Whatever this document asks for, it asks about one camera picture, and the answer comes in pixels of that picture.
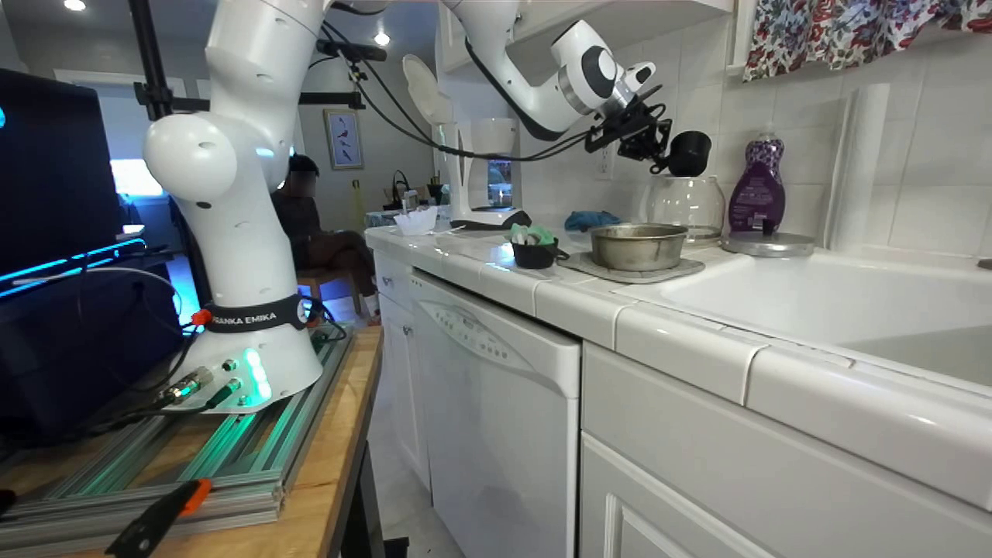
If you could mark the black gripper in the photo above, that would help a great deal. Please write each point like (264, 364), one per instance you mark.
(640, 124)

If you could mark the black measuring cup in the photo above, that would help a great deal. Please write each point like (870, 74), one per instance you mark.
(690, 153)

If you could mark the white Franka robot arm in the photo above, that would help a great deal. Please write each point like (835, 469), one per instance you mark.
(237, 237)

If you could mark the blue cloth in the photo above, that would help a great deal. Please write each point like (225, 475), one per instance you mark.
(590, 221)

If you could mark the metal bowl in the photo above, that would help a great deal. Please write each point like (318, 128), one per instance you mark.
(637, 249)

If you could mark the purple soap bottle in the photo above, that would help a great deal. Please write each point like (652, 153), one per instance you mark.
(758, 195)

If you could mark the grey mat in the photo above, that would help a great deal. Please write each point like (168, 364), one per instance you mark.
(630, 275)

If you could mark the grey metal lid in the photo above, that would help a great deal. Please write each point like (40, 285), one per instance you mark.
(767, 243)

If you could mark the green cloth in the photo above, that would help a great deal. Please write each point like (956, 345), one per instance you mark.
(531, 237)

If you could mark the floral curtain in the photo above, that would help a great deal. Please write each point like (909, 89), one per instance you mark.
(826, 36)

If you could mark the white sink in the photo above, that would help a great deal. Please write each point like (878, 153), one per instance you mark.
(856, 312)

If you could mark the white paper bowl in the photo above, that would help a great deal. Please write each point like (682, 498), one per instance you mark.
(417, 221)

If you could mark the white dishwasher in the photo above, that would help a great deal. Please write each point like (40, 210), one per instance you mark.
(497, 413)

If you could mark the narrow white base cabinet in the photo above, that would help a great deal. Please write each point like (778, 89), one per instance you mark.
(398, 352)

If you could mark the white panelled base cabinet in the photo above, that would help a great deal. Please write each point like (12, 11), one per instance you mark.
(784, 475)

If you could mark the seated person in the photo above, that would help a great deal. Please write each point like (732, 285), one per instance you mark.
(315, 243)

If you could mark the wooden table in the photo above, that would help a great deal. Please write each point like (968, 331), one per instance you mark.
(328, 466)

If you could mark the black vertical pole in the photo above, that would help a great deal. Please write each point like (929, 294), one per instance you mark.
(142, 50)

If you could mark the dark computer monitor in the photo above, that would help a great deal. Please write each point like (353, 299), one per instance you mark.
(51, 164)

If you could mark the dark equipment box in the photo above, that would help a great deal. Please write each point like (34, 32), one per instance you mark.
(73, 352)

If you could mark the white wall cabinet chrome knobs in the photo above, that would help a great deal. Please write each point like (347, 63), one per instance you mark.
(670, 11)

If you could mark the framed wall picture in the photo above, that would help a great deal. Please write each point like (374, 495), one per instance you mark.
(345, 140)

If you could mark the black stereo camera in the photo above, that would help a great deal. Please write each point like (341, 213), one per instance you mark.
(357, 50)

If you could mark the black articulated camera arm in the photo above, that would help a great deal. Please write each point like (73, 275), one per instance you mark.
(328, 99)

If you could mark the aluminium profile base frame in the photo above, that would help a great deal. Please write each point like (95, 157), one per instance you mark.
(237, 455)

